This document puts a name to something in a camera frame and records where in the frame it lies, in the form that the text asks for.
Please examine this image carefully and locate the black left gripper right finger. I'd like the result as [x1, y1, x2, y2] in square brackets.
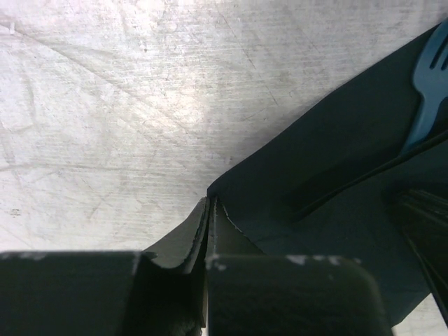
[206, 199, 391, 335]

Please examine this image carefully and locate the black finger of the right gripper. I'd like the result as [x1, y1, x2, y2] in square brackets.
[393, 183, 447, 315]

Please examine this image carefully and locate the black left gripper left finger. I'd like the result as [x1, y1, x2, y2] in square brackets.
[1, 198, 210, 335]

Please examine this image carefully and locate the blue plastic fork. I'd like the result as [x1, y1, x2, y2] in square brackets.
[401, 20, 447, 154]

